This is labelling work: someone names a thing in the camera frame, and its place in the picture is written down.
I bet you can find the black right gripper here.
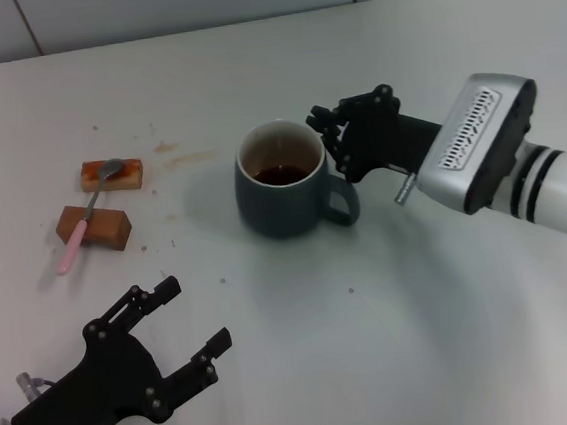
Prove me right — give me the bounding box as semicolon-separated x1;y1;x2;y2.
302;79;447;187

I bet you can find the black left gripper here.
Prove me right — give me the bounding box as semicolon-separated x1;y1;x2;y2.
0;270;241;425

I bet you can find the dark brown arched wooden block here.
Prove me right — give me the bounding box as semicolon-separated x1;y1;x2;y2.
53;199;134;258

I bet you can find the light wooden block red stain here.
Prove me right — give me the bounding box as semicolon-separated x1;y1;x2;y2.
79;156;146;196

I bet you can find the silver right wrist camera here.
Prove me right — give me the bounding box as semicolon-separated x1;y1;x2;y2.
408;67;549;220

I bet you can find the gripper cable with plug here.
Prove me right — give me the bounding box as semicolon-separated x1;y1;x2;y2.
392;172;420;207
16;368;56;405

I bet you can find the dark coffee liquid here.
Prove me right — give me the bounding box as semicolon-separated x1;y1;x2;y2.
251;162;315;189

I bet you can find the left gripper cable with plug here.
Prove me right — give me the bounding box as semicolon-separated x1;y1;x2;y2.
16;368;56;405

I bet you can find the right gripper cable with plug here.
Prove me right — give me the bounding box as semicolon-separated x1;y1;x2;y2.
392;172;420;207

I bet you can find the pink handled metal spoon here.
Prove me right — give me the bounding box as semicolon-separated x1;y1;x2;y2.
46;158;135;276

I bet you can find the grey ceramic cup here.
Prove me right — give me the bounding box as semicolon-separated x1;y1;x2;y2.
228;112;364;244

